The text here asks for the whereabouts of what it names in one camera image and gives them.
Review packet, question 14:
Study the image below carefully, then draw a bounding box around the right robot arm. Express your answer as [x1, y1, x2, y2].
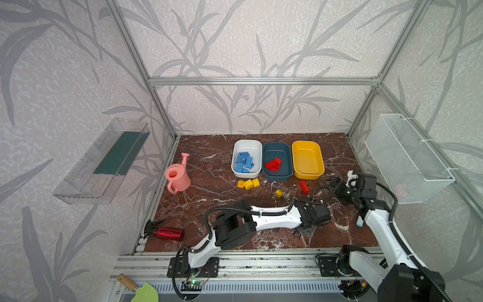
[328, 171, 451, 301]

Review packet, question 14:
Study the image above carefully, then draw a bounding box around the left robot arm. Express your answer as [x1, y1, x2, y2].
[169, 199, 331, 278]

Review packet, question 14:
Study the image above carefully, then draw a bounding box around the light blue toy shovel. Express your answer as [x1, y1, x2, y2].
[356, 216, 364, 228]

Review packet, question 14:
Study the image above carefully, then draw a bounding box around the yellow rectangular container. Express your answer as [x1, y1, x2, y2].
[291, 140, 325, 180]

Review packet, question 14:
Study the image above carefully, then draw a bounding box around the teal rectangular container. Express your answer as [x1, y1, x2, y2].
[262, 142, 294, 182]

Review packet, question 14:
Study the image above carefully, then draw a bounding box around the white rectangular container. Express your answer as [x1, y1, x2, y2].
[231, 139, 262, 179]

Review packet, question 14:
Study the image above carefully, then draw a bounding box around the pink watering can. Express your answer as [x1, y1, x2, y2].
[165, 153, 191, 195]

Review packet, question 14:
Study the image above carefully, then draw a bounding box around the red metallic can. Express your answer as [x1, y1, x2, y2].
[143, 220, 185, 242]

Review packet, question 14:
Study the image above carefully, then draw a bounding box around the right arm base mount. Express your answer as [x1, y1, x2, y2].
[314, 254, 345, 278]

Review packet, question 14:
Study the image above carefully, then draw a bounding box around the white wire mesh basket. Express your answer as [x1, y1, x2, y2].
[365, 113, 455, 204]

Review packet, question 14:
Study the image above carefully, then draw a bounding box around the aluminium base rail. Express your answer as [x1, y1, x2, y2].
[109, 248, 363, 284]

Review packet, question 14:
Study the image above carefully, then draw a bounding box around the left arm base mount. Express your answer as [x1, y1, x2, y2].
[167, 256, 220, 279]

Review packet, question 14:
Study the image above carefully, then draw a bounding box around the green trowel wooden handle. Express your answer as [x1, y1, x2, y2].
[117, 274, 159, 302]

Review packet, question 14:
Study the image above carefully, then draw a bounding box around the clear plastic wall shelf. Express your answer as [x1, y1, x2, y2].
[53, 118, 150, 205]

